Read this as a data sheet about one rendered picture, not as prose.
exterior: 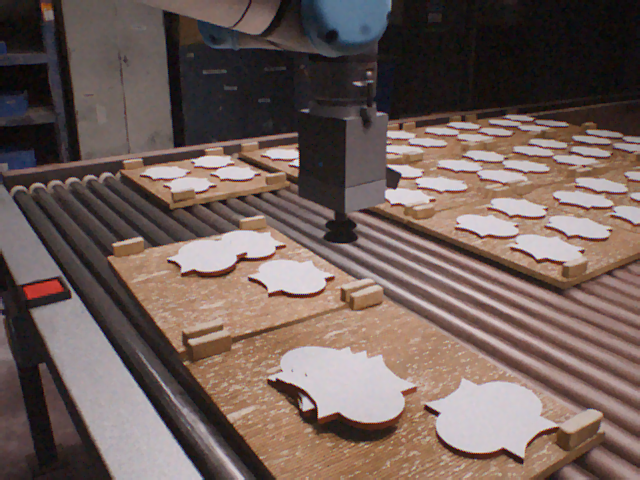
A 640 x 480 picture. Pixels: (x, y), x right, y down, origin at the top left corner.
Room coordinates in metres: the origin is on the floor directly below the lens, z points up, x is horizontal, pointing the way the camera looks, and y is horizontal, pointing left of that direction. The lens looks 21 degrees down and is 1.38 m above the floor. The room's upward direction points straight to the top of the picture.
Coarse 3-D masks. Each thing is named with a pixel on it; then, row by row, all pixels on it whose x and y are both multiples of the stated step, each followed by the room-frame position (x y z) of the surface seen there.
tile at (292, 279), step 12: (264, 264) 1.00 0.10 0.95; (276, 264) 1.00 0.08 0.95; (288, 264) 1.00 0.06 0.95; (300, 264) 1.00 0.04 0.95; (312, 264) 1.00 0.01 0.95; (252, 276) 0.95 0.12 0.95; (264, 276) 0.95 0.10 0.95; (276, 276) 0.95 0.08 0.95; (288, 276) 0.95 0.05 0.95; (300, 276) 0.95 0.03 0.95; (312, 276) 0.95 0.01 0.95; (324, 276) 0.95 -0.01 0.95; (264, 288) 0.92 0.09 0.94; (276, 288) 0.90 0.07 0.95; (288, 288) 0.90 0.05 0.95; (300, 288) 0.90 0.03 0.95; (312, 288) 0.90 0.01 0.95; (324, 288) 0.91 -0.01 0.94
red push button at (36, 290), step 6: (48, 282) 0.96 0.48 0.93; (54, 282) 0.96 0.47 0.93; (24, 288) 0.94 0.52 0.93; (30, 288) 0.93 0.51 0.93; (36, 288) 0.94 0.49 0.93; (42, 288) 0.94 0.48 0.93; (48, 288) 0.94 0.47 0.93; (54, 288) 0.94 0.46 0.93; (60, 288) 0.94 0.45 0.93; (30, 294) 0.91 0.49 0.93; (36, 294) 0.91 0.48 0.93; (42, 294) 0.91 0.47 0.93
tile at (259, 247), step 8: (232, 232) 1.17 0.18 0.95; (240, 232) 1.17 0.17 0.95; (248, 232) 1.17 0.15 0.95; (232, 240) 1.13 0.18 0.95; (240, 240) 1.13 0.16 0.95; (248, 240) 1.13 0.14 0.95; (256, 240) 1.13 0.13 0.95; (264, 240) 1.13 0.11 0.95; (272, 240) 1.13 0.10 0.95; (240, 248) 1.08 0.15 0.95; (248, 248) 1.08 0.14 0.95; (256, 248) 1.08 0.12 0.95; (264, 248) 1.08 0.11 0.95; (272, 248) 1.08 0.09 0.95; (280, 248) 1.10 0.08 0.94; (248, 256) 1.04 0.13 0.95; (256, 256) 1.04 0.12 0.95; (264, 256) 1.05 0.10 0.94; (272, 256) 1.06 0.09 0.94
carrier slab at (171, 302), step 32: (128, 256) 1.07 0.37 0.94; (160, 256) 1.07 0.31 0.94; (288, 256) 1.07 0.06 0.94; (128, 288) 0.93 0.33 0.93; (160, 288) 0.92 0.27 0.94; (192, 288) 0.92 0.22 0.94; (224, 288) 0.92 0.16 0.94; (256, 288) 0.92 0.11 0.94; (160, 320) 0.81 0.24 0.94; (192, 320) 0.81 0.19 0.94; (224, 320) 0.81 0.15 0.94; (256, 320) 0.81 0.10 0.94; (288, 320) 0.81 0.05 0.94
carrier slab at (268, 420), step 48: (288, 336) 0.76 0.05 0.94; (336, 336) 0.76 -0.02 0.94; (384, 336) 0.76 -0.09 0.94; (432, 336) 0.76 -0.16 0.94; (240, 384) 0.64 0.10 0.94; (432, 384) 0.64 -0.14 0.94; (480, 384) 0.64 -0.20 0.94; (528, 384) 0.64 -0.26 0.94; (240, 432) 0.55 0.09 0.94; (288, 432) 0.55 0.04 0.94; (336, 432) 0.55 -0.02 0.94; (384, 432) 0.55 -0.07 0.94; (432, 432) 0.55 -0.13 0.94
